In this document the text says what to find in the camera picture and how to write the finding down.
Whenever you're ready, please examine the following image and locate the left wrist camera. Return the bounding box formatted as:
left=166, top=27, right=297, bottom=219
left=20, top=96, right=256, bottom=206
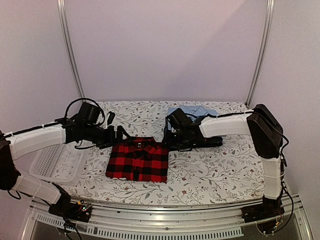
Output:
left=105, top=111, right=116, bottom=127

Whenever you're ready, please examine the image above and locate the floral table cloth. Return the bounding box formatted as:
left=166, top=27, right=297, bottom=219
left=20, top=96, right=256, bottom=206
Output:
left=49, top=100, right=285, bottom=206

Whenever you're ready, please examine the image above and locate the white plastic basket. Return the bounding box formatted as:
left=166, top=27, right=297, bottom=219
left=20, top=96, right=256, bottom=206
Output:
left=29, top=143, right=85, bottom=186

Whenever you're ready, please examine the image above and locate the red black plaid shirt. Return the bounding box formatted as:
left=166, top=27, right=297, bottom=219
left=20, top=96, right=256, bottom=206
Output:
left=105, top=137, right=170, bottom=183

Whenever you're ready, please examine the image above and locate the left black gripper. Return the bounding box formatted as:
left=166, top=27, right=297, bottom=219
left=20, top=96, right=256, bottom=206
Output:
left=83, top=124, right=131, bottom=150

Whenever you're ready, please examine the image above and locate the dark shirts stack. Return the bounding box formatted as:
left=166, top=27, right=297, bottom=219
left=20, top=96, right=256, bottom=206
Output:
left=164, top=126, right=223, bottom=151

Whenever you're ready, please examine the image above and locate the right aluminium post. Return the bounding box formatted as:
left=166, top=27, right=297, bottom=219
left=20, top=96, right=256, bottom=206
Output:
left=245, top=0, right=275, bottom=107

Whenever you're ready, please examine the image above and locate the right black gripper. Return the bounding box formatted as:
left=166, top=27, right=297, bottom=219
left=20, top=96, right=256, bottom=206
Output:
left=161, top=129, right=188, bottom=150

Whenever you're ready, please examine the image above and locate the aluminium front rail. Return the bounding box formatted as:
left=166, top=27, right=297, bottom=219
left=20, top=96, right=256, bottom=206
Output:
left=21, top=194, right=315, bottom=240

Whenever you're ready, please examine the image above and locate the left aluminium post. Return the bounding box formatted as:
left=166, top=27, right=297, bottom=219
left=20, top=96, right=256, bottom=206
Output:
left=56, top=0, right=85, bottom=98

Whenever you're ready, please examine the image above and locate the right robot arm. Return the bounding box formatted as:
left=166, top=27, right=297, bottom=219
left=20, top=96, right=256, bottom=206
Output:
left=162, top=104, right=289, bottom=218

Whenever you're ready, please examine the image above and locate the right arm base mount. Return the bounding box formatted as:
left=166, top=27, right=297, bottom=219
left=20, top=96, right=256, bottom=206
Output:
left=241, top=203, right=285, bottom=235

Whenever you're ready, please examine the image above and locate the light blue shirt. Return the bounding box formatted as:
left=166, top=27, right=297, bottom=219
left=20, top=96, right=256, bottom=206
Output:
left=166, top=105, right=218, bottom=125

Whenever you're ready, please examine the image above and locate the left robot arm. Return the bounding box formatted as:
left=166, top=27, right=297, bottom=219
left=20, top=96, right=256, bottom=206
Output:
left=0, top=97, right=128, bottom=217

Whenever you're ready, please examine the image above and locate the aluminium post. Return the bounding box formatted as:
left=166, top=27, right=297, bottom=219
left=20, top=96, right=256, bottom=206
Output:
left=245, top=0, right=275, bottom=107
left=56, top=0, right=85, bottom=98

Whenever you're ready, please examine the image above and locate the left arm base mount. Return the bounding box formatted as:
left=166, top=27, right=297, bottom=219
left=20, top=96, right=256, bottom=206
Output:
left=48, top=200, right=92, bottom=223

